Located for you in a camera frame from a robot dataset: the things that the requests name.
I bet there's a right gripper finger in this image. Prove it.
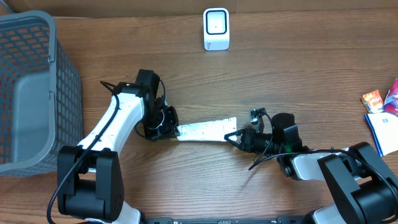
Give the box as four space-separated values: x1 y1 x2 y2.
224 130 243 139
224 135 241 149

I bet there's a white tube gold cap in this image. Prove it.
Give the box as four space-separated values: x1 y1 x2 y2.
177 117 237 142

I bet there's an orange white sticker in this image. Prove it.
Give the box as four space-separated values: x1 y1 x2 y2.
360 90 384 114

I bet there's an orange cream snack bag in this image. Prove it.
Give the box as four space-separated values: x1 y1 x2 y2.
364 113 398 157

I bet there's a red purple tissue pack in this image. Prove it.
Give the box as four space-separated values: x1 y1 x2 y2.
383 79 398 116

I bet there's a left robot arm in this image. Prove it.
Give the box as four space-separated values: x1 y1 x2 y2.
47 69 180 224

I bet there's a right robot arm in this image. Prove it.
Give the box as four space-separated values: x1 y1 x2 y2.
224 108 397 224

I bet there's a white barcode scanner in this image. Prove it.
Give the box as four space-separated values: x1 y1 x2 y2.
203 7 230 51

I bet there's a dark grey plastic basket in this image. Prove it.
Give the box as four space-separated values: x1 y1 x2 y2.
1 11 83 177

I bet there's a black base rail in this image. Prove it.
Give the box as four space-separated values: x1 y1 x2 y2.
140 215 305 224

